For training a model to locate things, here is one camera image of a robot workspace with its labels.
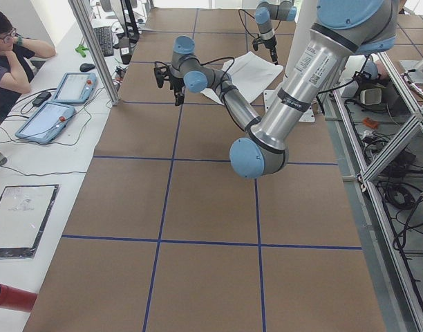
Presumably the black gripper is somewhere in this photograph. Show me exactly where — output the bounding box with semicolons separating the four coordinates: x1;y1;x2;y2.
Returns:
265;36;279;65
169;74;185;106

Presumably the white long-sleeve printed shirt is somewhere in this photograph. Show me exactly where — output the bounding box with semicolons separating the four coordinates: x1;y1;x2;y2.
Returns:
221;51;283;103

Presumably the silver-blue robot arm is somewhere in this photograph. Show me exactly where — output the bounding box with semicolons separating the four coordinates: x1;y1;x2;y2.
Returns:
252;1;297;65
169;1;399;178

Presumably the black keyboard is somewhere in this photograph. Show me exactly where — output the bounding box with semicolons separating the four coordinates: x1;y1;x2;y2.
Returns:
93;26;114;57

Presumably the black computer mouse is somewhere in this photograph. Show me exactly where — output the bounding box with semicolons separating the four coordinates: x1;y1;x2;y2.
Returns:
79;63;95;73

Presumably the upper blue teach pendant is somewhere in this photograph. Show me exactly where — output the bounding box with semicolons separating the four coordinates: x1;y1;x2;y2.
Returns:
53;72;97;104

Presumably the blue teach pendant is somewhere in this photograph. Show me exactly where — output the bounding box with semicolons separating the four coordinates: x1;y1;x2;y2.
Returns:
15;102;75;144
53;72;97;104

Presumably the green plastic tool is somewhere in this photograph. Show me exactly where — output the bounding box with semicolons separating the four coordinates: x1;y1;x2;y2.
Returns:
75;44;88;58

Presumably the black power adapter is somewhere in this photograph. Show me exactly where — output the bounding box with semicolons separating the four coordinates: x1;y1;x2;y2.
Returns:
32;91;52;107

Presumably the lower blue teach pendant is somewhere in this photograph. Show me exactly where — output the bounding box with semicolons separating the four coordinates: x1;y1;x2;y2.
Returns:
15;102;75;144

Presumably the seated person dark shirt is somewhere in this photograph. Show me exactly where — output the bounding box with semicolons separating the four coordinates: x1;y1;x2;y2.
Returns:
0;11;56;123

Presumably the black-edged foil sheet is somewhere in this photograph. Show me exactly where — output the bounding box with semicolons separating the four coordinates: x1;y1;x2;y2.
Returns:
0;184;59;259

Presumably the red cylinder bottle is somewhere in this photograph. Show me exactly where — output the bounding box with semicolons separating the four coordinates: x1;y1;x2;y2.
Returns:
0;284;37;313

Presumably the white camera stand column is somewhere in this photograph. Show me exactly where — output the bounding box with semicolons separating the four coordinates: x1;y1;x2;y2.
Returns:
264;0;317;111

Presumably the aluminium frame post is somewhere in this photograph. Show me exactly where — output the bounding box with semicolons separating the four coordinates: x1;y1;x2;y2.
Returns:
68;0;120;106

